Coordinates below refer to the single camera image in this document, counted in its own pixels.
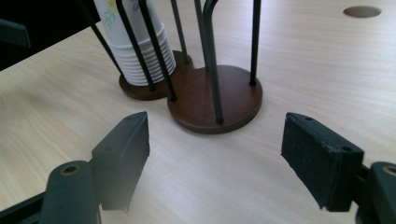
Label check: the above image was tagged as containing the dark blurred object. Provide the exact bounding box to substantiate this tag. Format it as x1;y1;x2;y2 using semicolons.
0;18;32;49

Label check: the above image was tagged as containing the wooden base wire cup holder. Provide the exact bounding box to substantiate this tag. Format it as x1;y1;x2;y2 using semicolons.
78;0;263;135

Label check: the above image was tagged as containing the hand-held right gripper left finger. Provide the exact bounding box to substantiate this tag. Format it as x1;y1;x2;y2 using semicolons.
91;111;151;212

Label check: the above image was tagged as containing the stack of white paper cups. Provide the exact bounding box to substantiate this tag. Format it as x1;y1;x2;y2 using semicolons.
92;0;177;87

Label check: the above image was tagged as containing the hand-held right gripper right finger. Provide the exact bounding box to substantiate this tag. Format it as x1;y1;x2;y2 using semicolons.
280;112;365;213

